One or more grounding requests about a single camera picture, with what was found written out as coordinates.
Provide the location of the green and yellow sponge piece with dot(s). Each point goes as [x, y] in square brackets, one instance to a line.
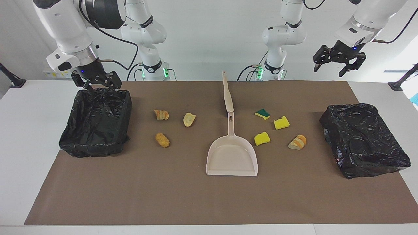
[262, 114]

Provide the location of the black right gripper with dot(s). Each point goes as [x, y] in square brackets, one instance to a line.
[93, 73]

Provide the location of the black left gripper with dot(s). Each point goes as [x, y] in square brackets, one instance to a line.
[344, 53]

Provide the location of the orange striped croissant piece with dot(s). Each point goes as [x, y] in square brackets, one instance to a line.
[161, 115]

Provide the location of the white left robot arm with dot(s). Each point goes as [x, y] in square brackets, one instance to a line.
[365, 19]

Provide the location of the crumpled black bag-lined bin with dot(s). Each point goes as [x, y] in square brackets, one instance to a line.
[362, 140]

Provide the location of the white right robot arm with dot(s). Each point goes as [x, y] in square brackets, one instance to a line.
[62, 29]

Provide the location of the open black bag-lined bin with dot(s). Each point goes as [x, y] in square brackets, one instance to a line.
[98, 130]

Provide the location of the brown fried nugget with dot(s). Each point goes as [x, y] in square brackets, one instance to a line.
[162, 140]

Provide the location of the brown table mat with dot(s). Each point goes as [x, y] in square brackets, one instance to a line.
[196, 195]

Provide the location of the beige hand brush black bristles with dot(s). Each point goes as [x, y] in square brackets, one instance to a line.
[228, 98]

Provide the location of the beige plastic dustpan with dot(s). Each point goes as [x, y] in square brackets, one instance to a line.
[232, 160]

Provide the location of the black clamp stand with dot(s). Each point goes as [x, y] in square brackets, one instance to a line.
[396, 85]
[16, 83]

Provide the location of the light blue item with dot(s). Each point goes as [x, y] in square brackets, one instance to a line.
[415, 99]

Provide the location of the striped bread slice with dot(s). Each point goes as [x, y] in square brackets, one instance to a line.
[297, 143]

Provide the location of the pale yellow crisp piece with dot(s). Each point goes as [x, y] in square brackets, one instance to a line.
[189, 119]

